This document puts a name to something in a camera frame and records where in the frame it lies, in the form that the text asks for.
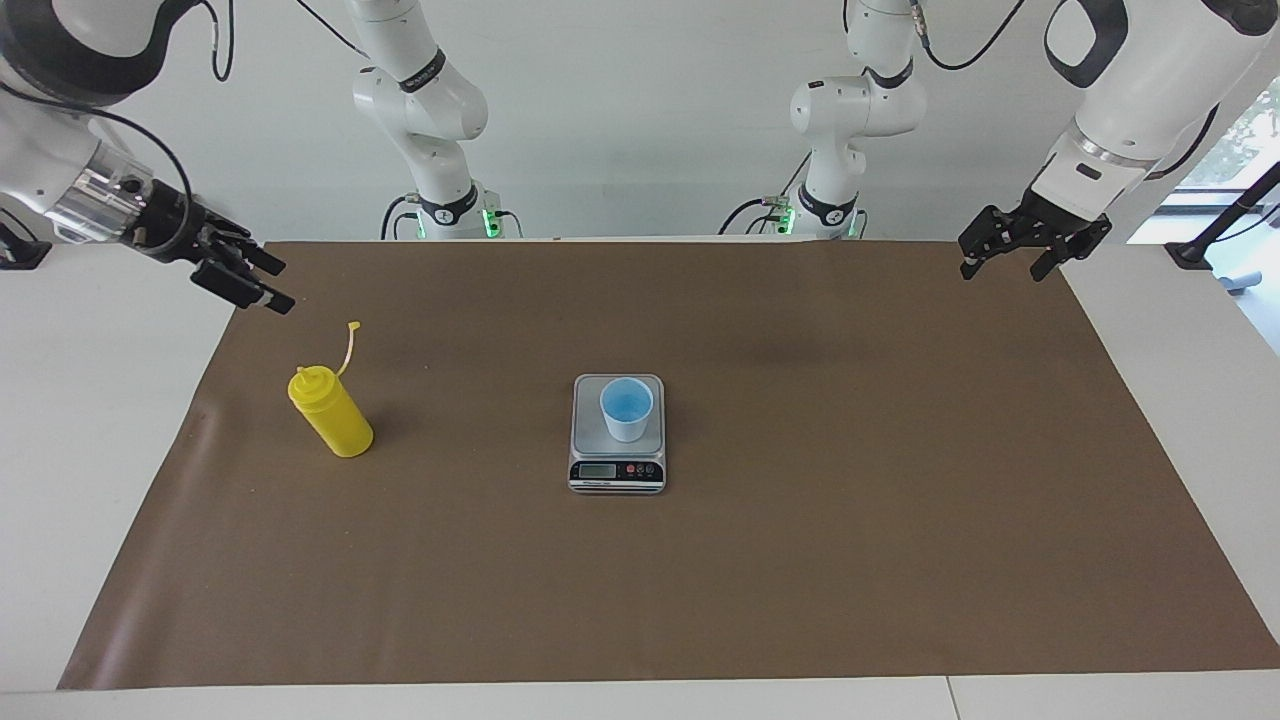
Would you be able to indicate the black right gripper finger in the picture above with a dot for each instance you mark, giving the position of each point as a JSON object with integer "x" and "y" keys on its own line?
{"x": 240, "y": 285}
{"x": 255, "y": 255}

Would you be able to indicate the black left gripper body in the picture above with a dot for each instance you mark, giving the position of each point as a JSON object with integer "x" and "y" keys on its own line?
{"x": 1050, "y": 225}

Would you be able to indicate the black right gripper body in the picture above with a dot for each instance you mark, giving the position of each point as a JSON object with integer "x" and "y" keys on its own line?
{"x": 175, "y": 225}

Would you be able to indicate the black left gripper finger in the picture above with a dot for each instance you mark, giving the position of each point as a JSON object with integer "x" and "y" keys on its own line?
{"x": 1060, "y": 255}
{"x": 975, "y": 245}

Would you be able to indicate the yellow squeeze bottle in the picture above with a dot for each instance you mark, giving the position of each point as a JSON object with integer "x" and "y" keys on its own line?
{"x": 335, "y": 415}

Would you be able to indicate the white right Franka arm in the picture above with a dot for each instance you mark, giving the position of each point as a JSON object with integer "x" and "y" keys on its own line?
{"x": 420, "y": 100}

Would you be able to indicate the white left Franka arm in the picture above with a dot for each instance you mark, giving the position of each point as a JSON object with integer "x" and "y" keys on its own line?
{"x": 1130, "y": 90}

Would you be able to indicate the silver digital kitchen scale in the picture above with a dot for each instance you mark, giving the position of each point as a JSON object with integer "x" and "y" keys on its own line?
{"x": 617, "y": 455}

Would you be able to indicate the black clamp base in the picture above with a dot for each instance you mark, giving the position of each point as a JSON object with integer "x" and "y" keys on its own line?
{"x": 18, "y": 252}

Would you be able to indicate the brown table mat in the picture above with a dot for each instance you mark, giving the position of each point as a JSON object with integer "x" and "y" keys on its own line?
{"x": 700, "y": 580}

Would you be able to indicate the black camera stand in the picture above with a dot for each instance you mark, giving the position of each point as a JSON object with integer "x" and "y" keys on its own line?
{"x": 1225, "y": 215}

